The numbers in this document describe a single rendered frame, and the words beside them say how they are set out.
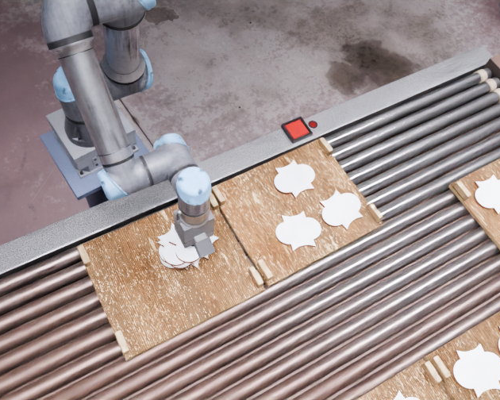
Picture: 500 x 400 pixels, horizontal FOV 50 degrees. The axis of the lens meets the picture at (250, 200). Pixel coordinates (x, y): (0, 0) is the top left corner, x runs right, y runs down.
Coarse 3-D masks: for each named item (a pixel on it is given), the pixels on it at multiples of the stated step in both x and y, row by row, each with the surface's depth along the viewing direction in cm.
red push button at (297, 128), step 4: (300, 120) 180; (288, 124) 178; (292, 124) 178; (296, 124) 179; (300, 124) 179; (288, 128) 178; (292, 128) 178; (296, 128) 178; (300, 128) 178; (304, 128) 178; (292, 132) 177; (296, 132) 177; (300, 132) 177; (304, 132) 177; (308, 132) 177; (292, 136) 176; (296, 136) 176; (300, 136) 176
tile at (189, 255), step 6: (174, 240) 146; (180, 240) 146; (216, 240) 148; (180, 246) 146; (180, 252) 145; (186, 252) 145; (192, 252) 145; (180, 258) 144; (186, 258) 144; (192, 258) 144; (198, 258) 145; (204, 258) 146
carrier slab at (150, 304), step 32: (160, 224) 156; (224, 224) 158; (96, 256) 150; (128, 256) 150; (224, 256) 153; (96, 288) 145; (128, 288) 146; (160, 288) 147; (192, 288) 148; (224, 288) 148; (256, 288) 149; (128, 320) 142; (160, 320) 143; (192, 320) 143
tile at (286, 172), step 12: (276, 168) 167; (288, 168) 168; (300, 168) 168; (312, 168) 169; (276, 180) 165; (288, 180) 166; (300, 180) 166; (312, 180) 166; (288, 192) 164; (300, 192) 165
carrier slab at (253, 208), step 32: (288, 160) 170; (320, 160) 172; (224, 192) 163; (256, 192) 164; (320, 192) 166; (352, 192) 167; (256, 224) 159; (320, 224) 161; (352, 224) 162; (256, 256) 154; (288, 256) 155; (320, 256) 156
